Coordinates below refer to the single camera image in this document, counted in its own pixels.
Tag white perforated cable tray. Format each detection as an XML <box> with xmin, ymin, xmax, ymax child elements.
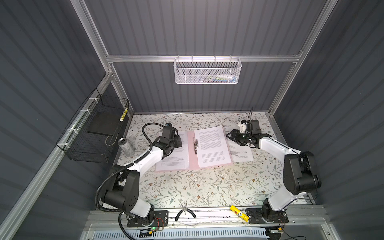
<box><xmin>92</xmin><ymin>227</ymin><xmax>270</xmax><ymax>240</ymax></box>

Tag white wire mesh basket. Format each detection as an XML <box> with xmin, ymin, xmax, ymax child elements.
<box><xmin>173</xmin><ymin>58</ymin><xmax>242</xmax><ymax>85</ymax></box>

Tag black corrugated cable conduit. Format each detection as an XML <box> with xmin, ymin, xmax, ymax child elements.
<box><xmin>94</xmin><ymin>122</ymin><xmax>166</xmax><ymax>240</ymax></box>

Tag pink file folder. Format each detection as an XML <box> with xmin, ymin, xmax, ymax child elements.
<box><xmin>154</xmin><ymin>129</ymin><xmax>234</xmax><ymax>173</ymax></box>

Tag silver metal can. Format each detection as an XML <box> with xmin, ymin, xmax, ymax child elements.
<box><xmin>118</xmin><ymin>138</ymin><xmax>135</xmax><ymax>157</ymax></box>

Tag printed paper sheet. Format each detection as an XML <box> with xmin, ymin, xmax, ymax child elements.
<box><xmin>155</xmin><ymin>132</ymin><xmax>189</xmax><ymax>172</ymax></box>
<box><xmin>195</xmin><ymin>126</ymin><xmax>232</xmax><ymax>169</ymax></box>
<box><xmin>227</xmin><ymin>139</ymin><xmax>254</xmax><ymax>163</ymax></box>

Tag floral table mat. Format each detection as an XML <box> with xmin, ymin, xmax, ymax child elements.
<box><xmin>127</xmin><ymin>112</ymin><xmax>283</xmax><ymax>208</ymax></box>

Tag metal folder clip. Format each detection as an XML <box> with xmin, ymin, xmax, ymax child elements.
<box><xmin>193</xmin><ymin>137</ymin><xmax>199</xmax><ymax>155</ymax></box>

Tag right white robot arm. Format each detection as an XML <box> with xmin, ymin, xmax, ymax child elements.
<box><xmin>226</xmin><ymin>120</ymin><xmax>322</xmax><ymax>223</ymax></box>

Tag yellow glue tube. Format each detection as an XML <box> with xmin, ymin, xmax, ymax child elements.
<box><xmin>230</xmin><ymin>205</ymin><xmax>250</xmax><ymax>222</ymax></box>

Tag black handled pliers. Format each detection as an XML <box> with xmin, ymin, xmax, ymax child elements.
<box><xmin>175</xmin><ymin>207</ymin><xmax>197</xmax><ymax>222</ymax></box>

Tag yellow marker in basket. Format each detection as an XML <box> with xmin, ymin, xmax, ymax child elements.
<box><xmin>120</xmin><ymin>108</ymin><xmax>128</xmax><ymax>122</ymax></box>

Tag black wire mesh basket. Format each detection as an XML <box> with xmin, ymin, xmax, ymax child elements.
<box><xmin>57</xmin><ymin>90</ymin><xmax>130</xmax><ymax>164</ymax></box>

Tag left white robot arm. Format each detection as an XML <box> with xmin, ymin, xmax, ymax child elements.
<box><xmin>94</xmin><ymin>123</ymin><xmax>182</xmax><ymax>226</ymax></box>

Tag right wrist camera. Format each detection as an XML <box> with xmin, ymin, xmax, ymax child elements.
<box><xmin>238</xmin><ymin>120</ymin><xmax>248</xmax><ymax>134</ymax></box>

